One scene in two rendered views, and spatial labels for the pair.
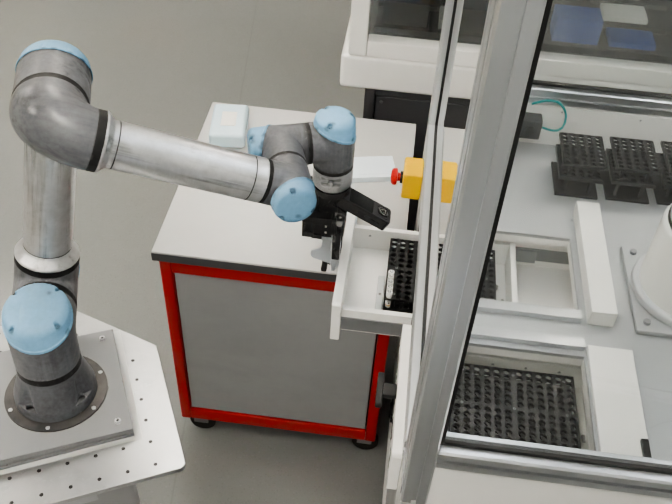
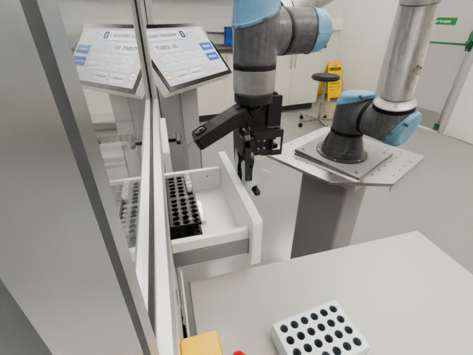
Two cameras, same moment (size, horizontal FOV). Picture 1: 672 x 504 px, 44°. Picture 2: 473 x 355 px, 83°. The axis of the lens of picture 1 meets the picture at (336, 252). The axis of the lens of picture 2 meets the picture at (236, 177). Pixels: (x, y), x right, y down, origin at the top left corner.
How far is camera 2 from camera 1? 1.89 m
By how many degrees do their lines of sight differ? 103
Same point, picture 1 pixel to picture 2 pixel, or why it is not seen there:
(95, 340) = (357, 171)
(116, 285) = not seen: outside the picture
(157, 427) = (288, 158)
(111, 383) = (324, 158)
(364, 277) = (219, 222)
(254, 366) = not seen: hidden behind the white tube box
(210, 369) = not seen: hidden behind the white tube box
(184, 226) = (433, 263)
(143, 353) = (330, 177)
